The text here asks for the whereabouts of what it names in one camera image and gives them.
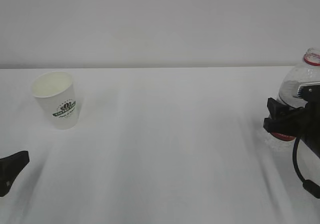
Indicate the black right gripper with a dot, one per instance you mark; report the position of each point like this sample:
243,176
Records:
284,120

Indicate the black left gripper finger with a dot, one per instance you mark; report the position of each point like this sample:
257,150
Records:
11,166

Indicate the clear red-label water bottle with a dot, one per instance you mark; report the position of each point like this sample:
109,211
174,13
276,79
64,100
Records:
306,71

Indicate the white paper coffee cup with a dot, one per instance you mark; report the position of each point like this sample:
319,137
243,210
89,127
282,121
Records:
54,92

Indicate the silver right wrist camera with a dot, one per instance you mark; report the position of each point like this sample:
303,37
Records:
308,90

